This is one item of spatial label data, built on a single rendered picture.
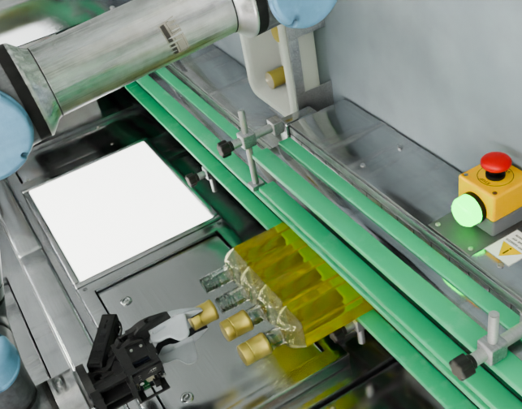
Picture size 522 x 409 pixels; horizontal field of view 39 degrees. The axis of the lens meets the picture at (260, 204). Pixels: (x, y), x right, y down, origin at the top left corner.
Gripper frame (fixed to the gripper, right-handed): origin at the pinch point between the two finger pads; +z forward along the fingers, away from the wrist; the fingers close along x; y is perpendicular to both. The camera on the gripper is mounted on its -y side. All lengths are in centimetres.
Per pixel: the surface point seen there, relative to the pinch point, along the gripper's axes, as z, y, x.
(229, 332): 2.8, 7.2, 1.4
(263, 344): 5.9, 12.7, 1.5
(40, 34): 8, -103, 12
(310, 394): 11.6, 13.6, -14.6
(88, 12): 21, -103, 13
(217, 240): 16.2, -29.0, -12.6
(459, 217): 33.1, 24.6, 19.5
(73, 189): -3, -68, -13
